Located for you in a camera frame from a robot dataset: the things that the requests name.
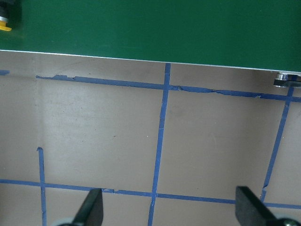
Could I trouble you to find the green conveyor belt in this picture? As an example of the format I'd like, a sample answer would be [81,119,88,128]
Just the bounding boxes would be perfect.
[0,0,301,74]

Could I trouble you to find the yellow push button switch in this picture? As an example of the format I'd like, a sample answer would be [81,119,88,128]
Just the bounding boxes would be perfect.
[0,0,22,32]

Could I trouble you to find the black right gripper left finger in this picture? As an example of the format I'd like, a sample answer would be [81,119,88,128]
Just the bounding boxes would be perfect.
[72,188,103,226]

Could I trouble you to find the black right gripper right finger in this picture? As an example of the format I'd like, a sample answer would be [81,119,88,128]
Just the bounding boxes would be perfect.
[235,186,278,226]

